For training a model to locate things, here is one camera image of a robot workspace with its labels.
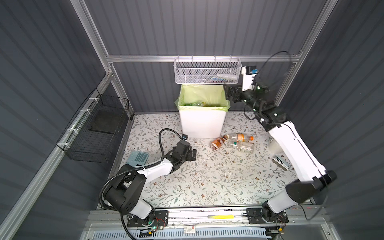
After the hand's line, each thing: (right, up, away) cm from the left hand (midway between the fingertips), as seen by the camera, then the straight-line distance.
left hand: (188, 150), depth 91 cm
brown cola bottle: (+19, +3, +5) cm, 20 cm away
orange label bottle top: (+33, +7, +8) cm, 35 cm away
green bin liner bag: (+15, +34, +9) cm, 39 cm away
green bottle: (+6, +29, +5) cm, 30 cm away
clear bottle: (+38, +1, +8) cm, 39 cm away
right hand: (+22, +33, -25) cm, 47 cm away
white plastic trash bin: (+8, +16, +3) cm, 18 cm away
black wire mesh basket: (-47, +10, -17) cm, 51 cm away
